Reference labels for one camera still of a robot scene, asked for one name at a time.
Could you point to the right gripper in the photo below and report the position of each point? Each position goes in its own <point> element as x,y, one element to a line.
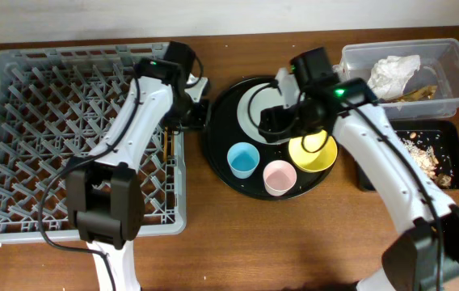
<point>275,120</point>

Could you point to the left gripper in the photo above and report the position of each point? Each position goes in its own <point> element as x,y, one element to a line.
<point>196,117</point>

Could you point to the yellow bowl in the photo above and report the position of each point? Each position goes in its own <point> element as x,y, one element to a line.
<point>313,153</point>

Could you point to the blue cup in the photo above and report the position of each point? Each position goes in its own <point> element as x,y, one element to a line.
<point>243,158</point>

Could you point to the white tissue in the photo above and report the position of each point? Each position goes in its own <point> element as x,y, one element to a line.
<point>390,75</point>

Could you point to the food scraps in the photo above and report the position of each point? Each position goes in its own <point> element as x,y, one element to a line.
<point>426,159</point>

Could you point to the gold snack wrapper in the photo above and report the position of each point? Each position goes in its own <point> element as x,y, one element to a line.
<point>424,93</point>

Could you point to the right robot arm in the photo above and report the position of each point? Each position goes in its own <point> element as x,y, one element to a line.
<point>426,253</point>

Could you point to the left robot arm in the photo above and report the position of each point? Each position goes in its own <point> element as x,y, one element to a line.
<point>104,198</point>

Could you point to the grey dishwasher rack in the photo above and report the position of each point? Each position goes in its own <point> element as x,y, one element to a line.
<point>54,103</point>

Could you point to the grey plate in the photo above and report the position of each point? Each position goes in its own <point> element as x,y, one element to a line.
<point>248,110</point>

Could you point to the pink cup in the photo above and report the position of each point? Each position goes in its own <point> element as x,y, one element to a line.
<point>279,177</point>

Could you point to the round black tray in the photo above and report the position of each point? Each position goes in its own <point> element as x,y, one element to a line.
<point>223,131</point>

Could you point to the black rectangular bin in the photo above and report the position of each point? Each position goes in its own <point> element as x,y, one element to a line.
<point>442,136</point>

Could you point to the clear plastic bin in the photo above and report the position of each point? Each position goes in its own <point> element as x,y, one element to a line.
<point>439,67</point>

